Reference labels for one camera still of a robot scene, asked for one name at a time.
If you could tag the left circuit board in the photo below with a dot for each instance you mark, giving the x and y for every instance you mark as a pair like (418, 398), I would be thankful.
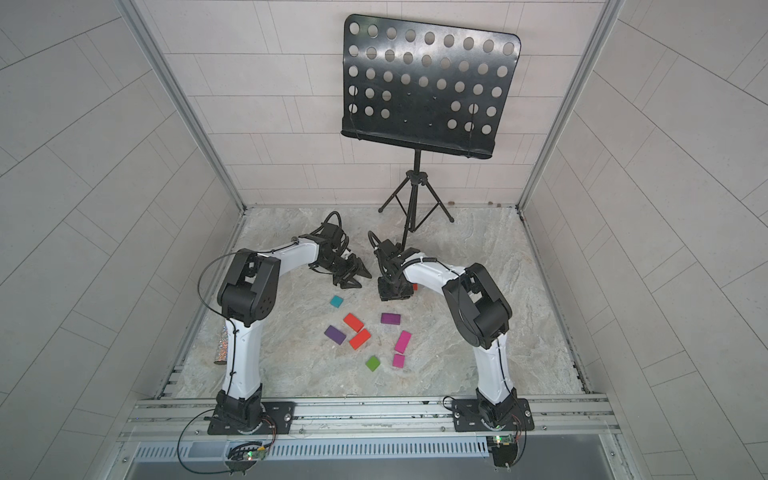
(243, 457)

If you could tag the light green block front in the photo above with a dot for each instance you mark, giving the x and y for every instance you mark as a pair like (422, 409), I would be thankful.
(373, 363)

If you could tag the aluminium frame rail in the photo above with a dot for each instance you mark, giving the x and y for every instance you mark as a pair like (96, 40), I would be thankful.
(370, 417)

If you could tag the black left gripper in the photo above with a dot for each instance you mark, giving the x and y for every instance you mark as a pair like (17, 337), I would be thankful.
(345, 268)

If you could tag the circuit board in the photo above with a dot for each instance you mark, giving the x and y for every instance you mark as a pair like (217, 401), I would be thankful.
(503, 450)
(243, 457)

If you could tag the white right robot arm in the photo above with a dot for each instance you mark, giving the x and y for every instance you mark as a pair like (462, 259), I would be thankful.
(479, 310)

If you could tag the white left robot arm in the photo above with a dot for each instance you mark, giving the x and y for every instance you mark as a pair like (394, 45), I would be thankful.
(248, 295)

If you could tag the dark purple block left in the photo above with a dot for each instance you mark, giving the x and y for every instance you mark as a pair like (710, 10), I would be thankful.
(334, 334)

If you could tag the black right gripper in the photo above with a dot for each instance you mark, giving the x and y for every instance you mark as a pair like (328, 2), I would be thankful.
(393, 283)

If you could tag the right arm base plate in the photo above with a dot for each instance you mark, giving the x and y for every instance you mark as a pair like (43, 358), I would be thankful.
(479, 415)

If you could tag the glittery silver microphone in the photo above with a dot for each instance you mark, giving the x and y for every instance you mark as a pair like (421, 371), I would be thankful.
(221, 351)

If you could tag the right circuit board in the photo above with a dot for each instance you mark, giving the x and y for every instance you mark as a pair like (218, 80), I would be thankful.
(503, 450)

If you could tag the magenta long block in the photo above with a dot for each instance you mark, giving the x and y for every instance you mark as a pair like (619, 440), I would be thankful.
(402, 342)

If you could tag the teal cube block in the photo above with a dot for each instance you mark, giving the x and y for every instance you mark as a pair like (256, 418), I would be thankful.
(336, 301)

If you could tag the black music stand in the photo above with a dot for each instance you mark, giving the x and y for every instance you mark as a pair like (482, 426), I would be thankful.
(425, 87)

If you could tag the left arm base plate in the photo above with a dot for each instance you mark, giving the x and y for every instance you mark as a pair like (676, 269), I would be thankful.
(266, 418)

